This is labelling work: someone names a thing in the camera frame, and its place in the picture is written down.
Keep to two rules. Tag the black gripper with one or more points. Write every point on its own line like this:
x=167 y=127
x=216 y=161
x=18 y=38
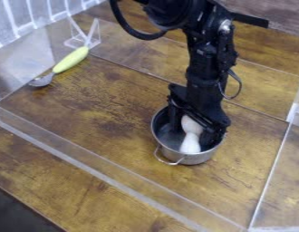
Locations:
x=198 y=100

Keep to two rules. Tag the silver pot with handles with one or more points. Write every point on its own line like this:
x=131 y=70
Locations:
x=167 y=153

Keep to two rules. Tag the white plush mushroom red cap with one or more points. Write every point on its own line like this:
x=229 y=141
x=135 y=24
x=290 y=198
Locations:
x=190 y=143

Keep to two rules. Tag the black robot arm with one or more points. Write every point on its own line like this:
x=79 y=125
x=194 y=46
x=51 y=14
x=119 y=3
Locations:
x=206 y=24

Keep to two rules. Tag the black strip on table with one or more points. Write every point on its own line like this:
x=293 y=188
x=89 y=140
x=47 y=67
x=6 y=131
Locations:
x=246 y=19

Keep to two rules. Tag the clear acrylic bracket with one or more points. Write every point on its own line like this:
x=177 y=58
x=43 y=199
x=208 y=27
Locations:
x=79 y=38

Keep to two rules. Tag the clear acrylic enclosure panel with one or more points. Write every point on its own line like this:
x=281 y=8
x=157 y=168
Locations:
x=33 y=29

